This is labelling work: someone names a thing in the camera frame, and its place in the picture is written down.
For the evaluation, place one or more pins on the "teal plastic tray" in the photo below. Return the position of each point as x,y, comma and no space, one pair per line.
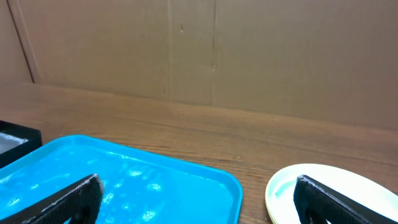
139,186

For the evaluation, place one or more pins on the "light blue plate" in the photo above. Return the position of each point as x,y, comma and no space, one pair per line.
280,190

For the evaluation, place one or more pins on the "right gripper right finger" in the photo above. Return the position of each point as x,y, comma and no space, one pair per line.
317,203

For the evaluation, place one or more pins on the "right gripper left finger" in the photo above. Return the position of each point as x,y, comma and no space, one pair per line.
79,203

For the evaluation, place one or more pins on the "black water tray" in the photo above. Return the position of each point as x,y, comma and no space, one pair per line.
17,141

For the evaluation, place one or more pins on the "yellow plate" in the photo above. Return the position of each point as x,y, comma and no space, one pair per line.
272,219

